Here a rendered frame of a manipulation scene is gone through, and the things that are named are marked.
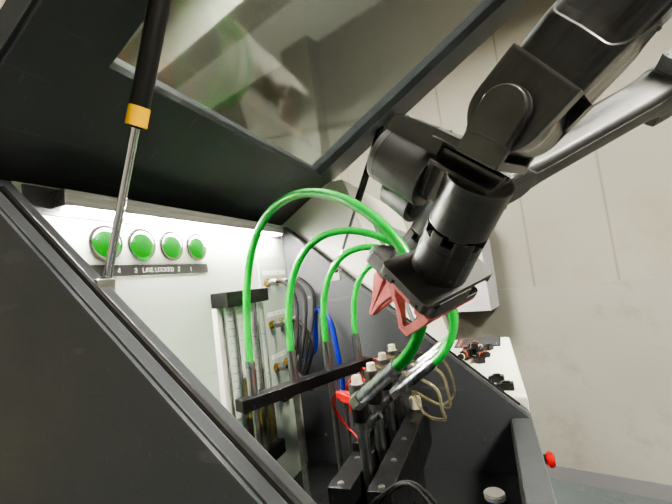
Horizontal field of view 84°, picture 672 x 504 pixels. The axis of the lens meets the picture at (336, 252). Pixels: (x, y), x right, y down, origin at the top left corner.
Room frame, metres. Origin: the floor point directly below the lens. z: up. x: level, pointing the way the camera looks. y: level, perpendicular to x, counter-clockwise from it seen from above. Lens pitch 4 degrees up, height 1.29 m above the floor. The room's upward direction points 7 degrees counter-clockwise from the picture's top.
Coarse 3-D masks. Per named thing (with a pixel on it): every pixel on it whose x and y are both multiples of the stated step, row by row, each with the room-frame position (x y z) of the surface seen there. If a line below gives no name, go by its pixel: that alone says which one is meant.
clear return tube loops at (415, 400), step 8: (424, 352) 0.84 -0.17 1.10; (448, 368) 0.82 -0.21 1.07; (432, 384) 0.69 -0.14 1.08; (416, 392) 0.84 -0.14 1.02; (448, 392) 0.76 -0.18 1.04; (416, 400) 0.80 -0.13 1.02; (432, 400) 0.82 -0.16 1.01; (440, 400) 0.68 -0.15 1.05; (448, 400) 0.76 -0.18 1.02; (416, 408) 0.84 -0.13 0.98; (440, 408) 0.68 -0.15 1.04; (448, 408) 0.77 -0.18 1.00; (432, 416) 0.72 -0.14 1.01
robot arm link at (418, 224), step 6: (426, 204) 0.51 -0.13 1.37; (432, 204) 0.50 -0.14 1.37; (414, 210) 0.54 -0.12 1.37; (420, 210) 0.55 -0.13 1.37; (426, 210) 0.51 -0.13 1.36; (414, 216) 0.55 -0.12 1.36; (420, 216) 0.52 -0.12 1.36; (426, 216) 0.51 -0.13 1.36; (414, 222) 0.53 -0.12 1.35; (420, 222) 0.51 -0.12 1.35; (414, 228) 0.52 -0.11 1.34; (420, 228) 0.51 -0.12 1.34; (420, 234) 0.51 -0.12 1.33
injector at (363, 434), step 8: (360, 384) 0.60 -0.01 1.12; (352, 392) 0.60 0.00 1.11; (368, 408) 0.61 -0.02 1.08; (352, 416) 0.61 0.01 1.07; (360, 416) 0.60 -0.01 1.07; (368, 416) 0.60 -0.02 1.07; (376, 416) 0.60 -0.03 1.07; (360, 424) 0.60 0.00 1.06; (368, 424) 0.60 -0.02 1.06; (376, 424) 0.60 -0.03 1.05; (360, 432) 0.61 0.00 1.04; (368, 432) 0.61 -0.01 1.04; (360, 440) 0.61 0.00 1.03; (368, 440) 0.61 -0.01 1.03; (360, 448) 0.61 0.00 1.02; (368, 448) 0.61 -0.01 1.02; (368, 456) 0.60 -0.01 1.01; (368, 464) 0.60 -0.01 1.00; (368, 472) 0.60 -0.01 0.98; (368, 480) 0.60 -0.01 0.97
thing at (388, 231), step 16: (304, 192) 0.54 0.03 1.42; (320, 192) 0.51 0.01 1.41; (336, 192) 0.50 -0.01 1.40; (272, 208) 0.59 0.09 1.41; (352, 208) 0.48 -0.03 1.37; (368, 208) 0.46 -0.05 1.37; (384, 224) 0.44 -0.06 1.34; (256, 240) 0.64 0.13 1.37; (400, 240) 0.43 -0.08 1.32; (416, 336) 0.43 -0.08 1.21; (416, 352) 0.44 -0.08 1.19; (400, 368) 0.45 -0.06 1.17
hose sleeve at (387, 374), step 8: (392, 360) 0.46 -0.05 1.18; (384, 368) 0.46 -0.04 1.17; (392, 368) 0.45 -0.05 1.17; (376, 376) 0.47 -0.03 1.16; (384, 376) 0.46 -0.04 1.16; (392, 376) 0.46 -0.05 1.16; (368, 384) 0.48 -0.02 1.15; (376, 384) 0.47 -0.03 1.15; (384, 384) 0.47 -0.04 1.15; (360, 392) 0.49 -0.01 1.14; (368, 392) 0.48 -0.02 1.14; (376, 392) 0.48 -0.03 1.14; (360, 400) 0.49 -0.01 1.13; (368, 400) 0.49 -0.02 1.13
